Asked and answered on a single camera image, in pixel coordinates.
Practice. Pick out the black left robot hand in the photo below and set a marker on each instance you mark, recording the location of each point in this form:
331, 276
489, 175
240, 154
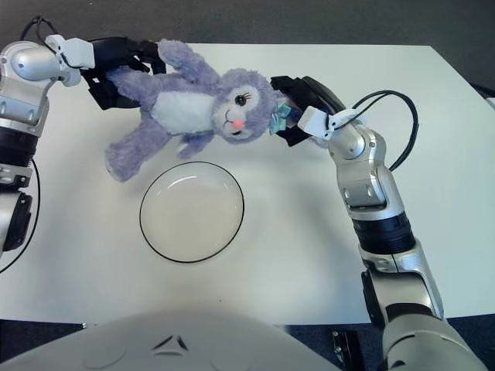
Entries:
112, 50

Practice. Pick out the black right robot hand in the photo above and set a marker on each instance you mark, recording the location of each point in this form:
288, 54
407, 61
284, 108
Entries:
317, 94

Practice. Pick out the purple plush bunny doll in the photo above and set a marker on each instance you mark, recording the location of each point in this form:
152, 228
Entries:
185, 104

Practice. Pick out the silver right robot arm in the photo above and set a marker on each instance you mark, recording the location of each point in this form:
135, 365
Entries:
371, 185

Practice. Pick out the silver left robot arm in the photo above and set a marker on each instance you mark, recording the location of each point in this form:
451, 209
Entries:
23, 96

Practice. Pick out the white plate with black rim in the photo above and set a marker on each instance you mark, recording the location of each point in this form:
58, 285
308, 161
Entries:
191, 216

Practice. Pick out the white side table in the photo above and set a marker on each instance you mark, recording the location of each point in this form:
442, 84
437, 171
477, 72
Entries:
491, 103

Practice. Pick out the grey robot torso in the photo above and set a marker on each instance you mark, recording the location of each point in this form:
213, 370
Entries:
174, 348

